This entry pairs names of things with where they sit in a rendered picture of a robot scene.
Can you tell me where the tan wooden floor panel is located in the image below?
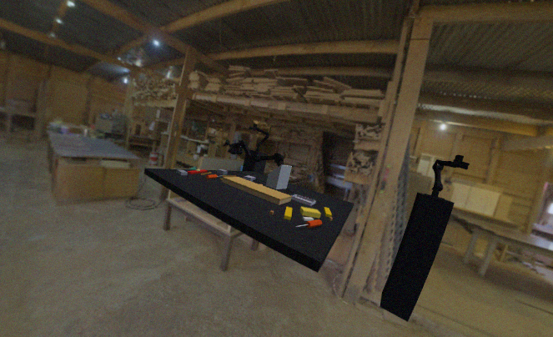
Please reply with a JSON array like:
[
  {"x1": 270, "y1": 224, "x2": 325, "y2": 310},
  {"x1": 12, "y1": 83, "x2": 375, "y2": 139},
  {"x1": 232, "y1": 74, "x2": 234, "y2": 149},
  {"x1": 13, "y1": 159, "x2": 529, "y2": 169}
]
[{"x1": 222, "y1": 177, "x2": 292, "y2": 205}]

